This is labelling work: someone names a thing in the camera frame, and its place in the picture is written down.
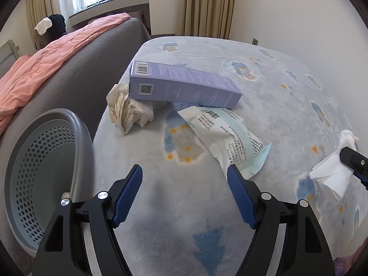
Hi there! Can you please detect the white tissue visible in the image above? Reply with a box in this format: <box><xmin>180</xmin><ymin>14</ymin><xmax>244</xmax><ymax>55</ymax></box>
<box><xmin>309</xmin><ymin>130</ymin><xmax>359</xmax><ymax>202</ymax></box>

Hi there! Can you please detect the white teal wipes packet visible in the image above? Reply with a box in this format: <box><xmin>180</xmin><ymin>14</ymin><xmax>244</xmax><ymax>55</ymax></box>
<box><xmin>178</xmin><ymin>106</ymin><xmax>271</xmax><ymax>179</ymax></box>

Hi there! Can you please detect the purple toothpaste box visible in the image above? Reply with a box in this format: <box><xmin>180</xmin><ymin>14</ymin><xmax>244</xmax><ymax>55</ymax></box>
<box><xmin>129</xmin><ymin>60</ymin><xmax>242</xmax><ymax>109</ymax></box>

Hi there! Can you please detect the grey perforated trash basket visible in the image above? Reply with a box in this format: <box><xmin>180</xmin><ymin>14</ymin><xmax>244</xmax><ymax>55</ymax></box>
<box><xmin>4</xmin><ymin>108</ymin><xmax>94</xmax><ymax>257</ymax></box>

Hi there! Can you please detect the light blue patterned blanket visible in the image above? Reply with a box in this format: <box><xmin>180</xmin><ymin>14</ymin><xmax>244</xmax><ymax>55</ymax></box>
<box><xmin>93</xmin><ymin>37</ymin><xmax>367</xmax><ymax>275</ymax></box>

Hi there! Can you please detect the crumpled beige paper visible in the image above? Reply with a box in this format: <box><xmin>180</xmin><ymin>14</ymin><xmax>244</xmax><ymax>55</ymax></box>
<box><xmin>106</xmin><ymin>84</ymin><xmax>154</xmax><ymax>135</ymax></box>

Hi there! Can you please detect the grey bed mattress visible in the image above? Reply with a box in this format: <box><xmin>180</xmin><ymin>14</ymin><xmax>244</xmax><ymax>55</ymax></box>
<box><xmin>0</xmin><ymin>17</ymin><xmax>152</xmax><ymax>276</ymax></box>

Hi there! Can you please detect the pink duvet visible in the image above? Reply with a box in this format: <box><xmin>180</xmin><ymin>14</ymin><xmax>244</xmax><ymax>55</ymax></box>
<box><xmin>0</xmin><ymin>12</ymin><xmax>131</xmax><ymax>133</ymax></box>

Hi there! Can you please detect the grey headboard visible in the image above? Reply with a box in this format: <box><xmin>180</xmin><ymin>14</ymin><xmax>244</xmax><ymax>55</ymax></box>
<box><xmin>0</xmin><ymin>39</ymin><xmax>19</xmax><ymax>78</ymax></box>

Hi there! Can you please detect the right beige curtain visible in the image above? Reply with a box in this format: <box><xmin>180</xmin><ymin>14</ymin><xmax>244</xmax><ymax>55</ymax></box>
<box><xmin>175</xmin><ymin>0</ymin><xmax>235</xmax><ymax>39</ymax></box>

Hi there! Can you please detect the dark chair with clothes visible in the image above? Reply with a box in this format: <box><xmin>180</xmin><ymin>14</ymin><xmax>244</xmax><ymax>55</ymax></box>
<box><xmin>33</xmin><ymin>14</ymin><xmax>67</xmax><ymax>50</ymax></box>

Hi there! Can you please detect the white cloth on chair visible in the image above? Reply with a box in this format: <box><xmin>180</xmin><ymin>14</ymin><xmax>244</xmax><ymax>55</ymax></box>
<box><xmin>34</xmin><ymin>17</ymin><xmax>53</xmax><ymax>36</ymax></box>

